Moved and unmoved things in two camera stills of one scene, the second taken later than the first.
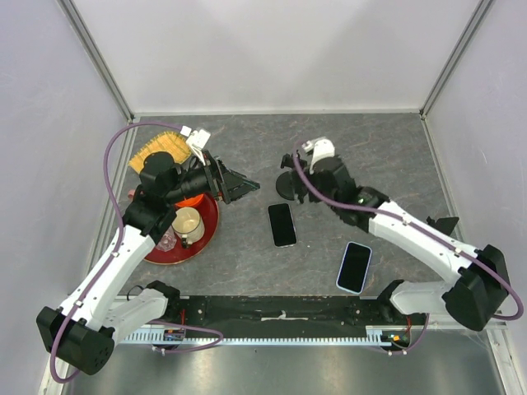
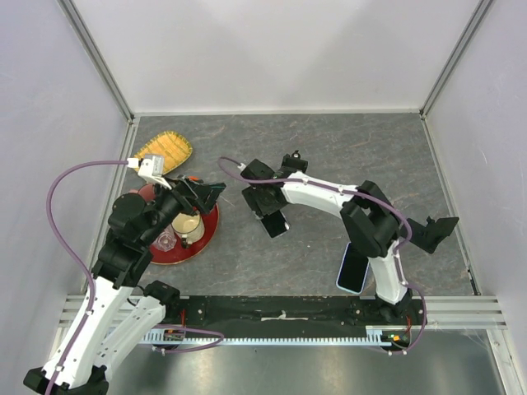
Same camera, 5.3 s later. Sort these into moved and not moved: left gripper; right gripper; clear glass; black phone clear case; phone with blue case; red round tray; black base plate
Moved: black phone clear case; left gripper; right gripper
Not moved: phone with blue case; red round tray; black base plate; clear glass
